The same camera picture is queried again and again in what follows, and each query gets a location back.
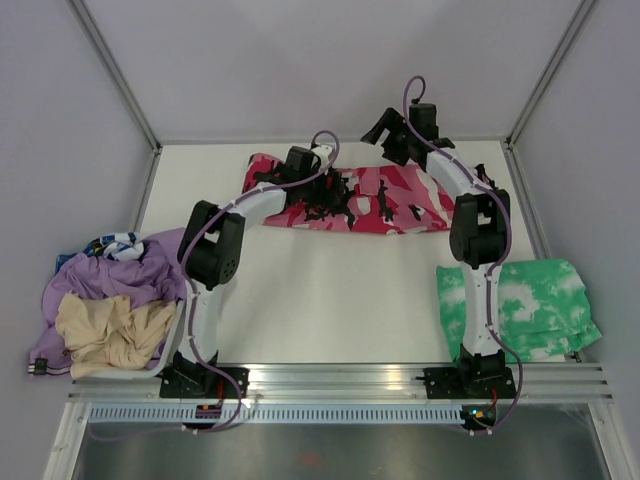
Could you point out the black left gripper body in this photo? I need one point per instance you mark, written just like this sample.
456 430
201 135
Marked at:
315 194

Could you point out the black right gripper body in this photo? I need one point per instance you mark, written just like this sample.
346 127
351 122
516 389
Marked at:
411 136

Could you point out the pink camouflage trousers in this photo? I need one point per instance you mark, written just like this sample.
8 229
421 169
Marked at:
374 200

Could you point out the purple trousers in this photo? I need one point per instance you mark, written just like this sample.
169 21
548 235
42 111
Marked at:
151 273

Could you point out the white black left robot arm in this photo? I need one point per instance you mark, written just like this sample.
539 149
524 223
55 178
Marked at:
209 254

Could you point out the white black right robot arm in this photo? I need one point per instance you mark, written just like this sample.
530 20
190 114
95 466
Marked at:
480 235

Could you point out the green white folded trousers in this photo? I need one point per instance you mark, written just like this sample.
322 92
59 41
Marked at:
543 309

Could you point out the blue white patterned garment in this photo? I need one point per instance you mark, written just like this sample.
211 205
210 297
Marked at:
113 247

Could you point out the beige garment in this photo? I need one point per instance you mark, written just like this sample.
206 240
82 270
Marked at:
110 335

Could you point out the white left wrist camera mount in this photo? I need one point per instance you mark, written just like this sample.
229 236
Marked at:
326 153

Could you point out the aluminium frame rear rail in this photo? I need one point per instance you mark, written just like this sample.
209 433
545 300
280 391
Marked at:
300 140

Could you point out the aluminium left side rail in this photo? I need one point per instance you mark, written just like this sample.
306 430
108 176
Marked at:
146 186

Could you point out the aluminium frame rear right post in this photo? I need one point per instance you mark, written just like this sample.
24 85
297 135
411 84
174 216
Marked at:
560 53

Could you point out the aluminium frame post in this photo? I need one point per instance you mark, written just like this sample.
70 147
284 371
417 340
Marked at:
99 45
560 53

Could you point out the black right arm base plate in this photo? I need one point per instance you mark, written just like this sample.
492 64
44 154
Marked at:
449 383

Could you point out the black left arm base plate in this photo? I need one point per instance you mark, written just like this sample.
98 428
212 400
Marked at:
201 384

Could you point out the aluminium frame rear left post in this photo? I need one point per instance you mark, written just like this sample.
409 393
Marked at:
99 45

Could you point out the aluminium front rail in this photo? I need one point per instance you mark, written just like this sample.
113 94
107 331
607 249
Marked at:
543 383

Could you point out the white slotted cable duct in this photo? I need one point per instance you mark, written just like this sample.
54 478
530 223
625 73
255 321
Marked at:
447 414

